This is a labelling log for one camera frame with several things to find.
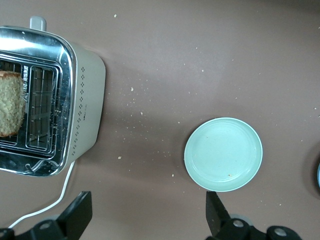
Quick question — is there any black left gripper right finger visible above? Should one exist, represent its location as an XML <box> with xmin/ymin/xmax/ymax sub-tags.
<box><xmin>205</xmin><ymin>191</ymin><xmax>305</xmax><ymax>240</ymax></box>

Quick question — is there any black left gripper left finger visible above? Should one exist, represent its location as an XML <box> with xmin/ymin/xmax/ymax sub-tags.
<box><xmin>0</xmin><ymin>191</ymin><xmax>93</xmax><ymax>240</ymax></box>

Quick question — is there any pale green plate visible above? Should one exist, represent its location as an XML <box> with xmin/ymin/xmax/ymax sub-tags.
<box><xmin>183</xmin><ymin>117</ymin><xmax>264</xmax><ymax>193</ymax></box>

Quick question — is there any beige and chrome toaster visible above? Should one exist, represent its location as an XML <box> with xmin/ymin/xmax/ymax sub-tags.
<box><xmin>0</xmin><ymin>15</ymin><xmax>106</xmax><ymax>177</ymax></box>

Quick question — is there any brown bread slice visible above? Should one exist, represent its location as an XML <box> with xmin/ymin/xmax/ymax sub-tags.
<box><xmin>0</xmin><ymin>70</ymin><xmax>27</xmax><ymax>138</ymax></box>

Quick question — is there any white toaster power cord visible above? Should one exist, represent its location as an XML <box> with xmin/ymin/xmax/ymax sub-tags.
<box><xmin>7</xmin><ymin>159</ymin><xmax>76</xmax><ymax>230</ymax></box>

